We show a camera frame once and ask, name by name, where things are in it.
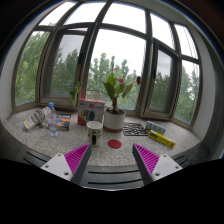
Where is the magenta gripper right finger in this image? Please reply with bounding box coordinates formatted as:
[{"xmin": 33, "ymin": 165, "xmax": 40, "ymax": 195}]
[{"xmin": 132, "ymin": 144, "xmax": 182, "ymax": 185}]

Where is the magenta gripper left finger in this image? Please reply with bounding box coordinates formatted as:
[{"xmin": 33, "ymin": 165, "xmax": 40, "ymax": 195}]
[{"xmin": 42, "ymin": 143, "xmax": 91, "ymax": 185}]

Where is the clear plastic water bottle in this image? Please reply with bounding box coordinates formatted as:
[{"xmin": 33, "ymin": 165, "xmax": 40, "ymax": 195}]
[{"xmin": 47, "ymin": 102, "xmax": 58, "ymax": 137}]

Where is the yellow black long box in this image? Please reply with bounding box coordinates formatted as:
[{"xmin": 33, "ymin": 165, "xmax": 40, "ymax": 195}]
[{"xmin": 148, "ymin": 130, "xmax": 175, "ymax": 148}]

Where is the light blue small box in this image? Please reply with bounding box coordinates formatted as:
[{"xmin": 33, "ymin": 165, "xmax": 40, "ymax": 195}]
[{"xmin": 146, "ymin": 121, "xmax": 166, "ymax": 135}]

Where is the black lattice trivet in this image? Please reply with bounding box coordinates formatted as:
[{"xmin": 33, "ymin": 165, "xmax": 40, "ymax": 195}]
[{"xmin": 123, "ymin": 123, "xmax": 148, "ymax": 136}]

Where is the red round coaster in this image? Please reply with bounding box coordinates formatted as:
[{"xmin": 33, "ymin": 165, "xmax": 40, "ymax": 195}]
[{"xmin": 108, "ymin": 139, "xmax": 122, "ymax": 149}]

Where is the white mug with dark print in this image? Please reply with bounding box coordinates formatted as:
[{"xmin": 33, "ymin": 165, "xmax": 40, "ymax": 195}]
[{"xmin": 87, "ymin": 121, "xmax": 103, "ymax": 147}]

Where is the colourful dark flat box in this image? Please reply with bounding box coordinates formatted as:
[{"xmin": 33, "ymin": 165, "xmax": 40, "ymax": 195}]
[{"xmin": 56, "ymin": 114, "xmax": 71, "ymax": 131}]

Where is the white package with yellow label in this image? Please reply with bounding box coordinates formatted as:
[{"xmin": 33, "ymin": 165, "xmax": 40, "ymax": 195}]
[{"xmin": 24, "ymin": 107, "xmax": 50, "ymax": 131}]

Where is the white pot with red base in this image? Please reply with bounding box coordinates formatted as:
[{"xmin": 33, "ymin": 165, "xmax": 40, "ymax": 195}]
[{"xmin": 103, "ymin": 109, "xmax": 126, "ymax": 133}]

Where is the red white filament box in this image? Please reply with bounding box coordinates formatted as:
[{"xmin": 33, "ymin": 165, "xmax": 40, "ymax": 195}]
[{"xmin": 78, "ymin": 98, "xmax": 105, "ymax": 125}]

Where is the green plant with red flowers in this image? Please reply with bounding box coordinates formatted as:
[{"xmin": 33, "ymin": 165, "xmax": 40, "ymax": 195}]
[{"xmin": 70, "ymin": 69, "xmax": 141, "ymax": 114}]

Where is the dark window frame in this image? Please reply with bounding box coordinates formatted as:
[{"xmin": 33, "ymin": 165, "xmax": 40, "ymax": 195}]
[{"xmin": 12, "ymin": 0, "xmax": 201, "ymax": 127}]

